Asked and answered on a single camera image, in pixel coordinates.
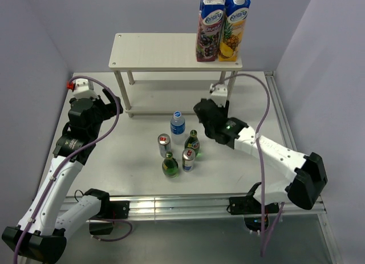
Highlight front green glass bottle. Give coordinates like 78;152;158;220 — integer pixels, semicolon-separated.
162;151;179;178

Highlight white two-tier shelf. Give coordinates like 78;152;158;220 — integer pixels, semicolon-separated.
108;33;242;117

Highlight silver energy can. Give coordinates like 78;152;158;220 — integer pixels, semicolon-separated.
182;148;196;172
157;133;172;158

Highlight aluminium frame rail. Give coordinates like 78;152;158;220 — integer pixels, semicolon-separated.
61;71;343;264

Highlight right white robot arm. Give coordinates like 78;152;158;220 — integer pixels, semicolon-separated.
193;99;328;214

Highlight left Pocari Sweat bottle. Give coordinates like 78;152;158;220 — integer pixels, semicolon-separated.
170;111;185;145

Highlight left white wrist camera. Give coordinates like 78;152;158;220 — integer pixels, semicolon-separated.
67;78;99;100

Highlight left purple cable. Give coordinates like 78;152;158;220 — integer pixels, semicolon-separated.
11;75;133;264

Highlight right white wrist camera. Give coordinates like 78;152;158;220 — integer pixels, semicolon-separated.
209;83;228;107

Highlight front silver energy can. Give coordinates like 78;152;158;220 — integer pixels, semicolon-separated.
182;148;196;172

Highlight green glass bottle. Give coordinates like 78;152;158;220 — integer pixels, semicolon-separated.
162;151;179;178
184;129;200;156

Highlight yellow pineapple juice carton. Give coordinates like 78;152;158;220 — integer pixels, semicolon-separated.
218;0;251;62

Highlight purple grape juice carton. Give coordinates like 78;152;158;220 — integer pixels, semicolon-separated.
196;0;225;62

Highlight rear green glass bottle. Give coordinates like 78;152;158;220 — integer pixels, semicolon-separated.
184;129;200;156

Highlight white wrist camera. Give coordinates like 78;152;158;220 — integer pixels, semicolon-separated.
209;83;228;107
67;78;99;100

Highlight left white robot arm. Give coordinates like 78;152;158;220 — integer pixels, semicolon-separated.
2;88;123;263

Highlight rear silver energy can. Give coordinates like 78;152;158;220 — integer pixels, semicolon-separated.
157;133;172;158

